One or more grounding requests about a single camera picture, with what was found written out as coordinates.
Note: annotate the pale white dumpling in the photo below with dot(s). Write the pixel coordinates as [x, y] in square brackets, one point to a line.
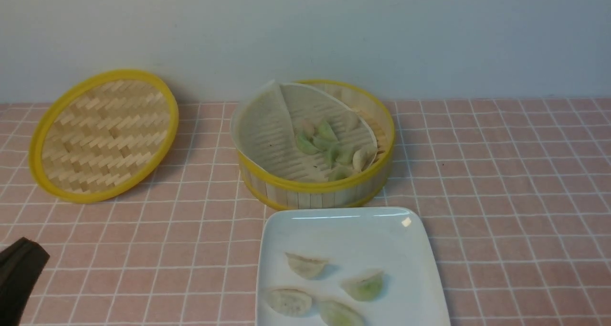
[289, 302]

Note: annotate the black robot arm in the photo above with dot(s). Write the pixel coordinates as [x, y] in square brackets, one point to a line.
[21, 265]

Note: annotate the white square plate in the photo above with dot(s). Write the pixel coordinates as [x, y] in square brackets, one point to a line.
[355, 241]

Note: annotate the green dumpling on plate right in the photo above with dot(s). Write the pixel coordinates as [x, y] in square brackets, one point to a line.
[365, 288]

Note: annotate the green dumpling on plate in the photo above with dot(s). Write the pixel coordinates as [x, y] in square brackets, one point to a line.
[333, 313]
[365, 288]

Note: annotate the green dumpling on plate bottom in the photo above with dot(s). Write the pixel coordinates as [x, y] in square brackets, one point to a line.
[333, 313]

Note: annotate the green dumpling in steamer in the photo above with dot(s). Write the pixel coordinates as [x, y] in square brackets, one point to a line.
[305, 145]
[340, 173]
[339, 154]
[325, 131]

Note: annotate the green dumpling in steamer front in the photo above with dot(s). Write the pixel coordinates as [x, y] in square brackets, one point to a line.
[340, 173]

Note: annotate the yellow rimmed bamboo steamer basket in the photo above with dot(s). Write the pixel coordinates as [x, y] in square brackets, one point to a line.
[356, 190]

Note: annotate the white steamer liner sheet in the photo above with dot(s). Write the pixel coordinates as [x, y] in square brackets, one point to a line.
[264, 129]

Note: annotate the yellow rimmed bamboo steamer lid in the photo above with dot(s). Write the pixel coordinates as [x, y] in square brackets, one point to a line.
[104, 136]

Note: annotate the pink grid tablecloth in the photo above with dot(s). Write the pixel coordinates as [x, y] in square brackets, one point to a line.
[514, 195]

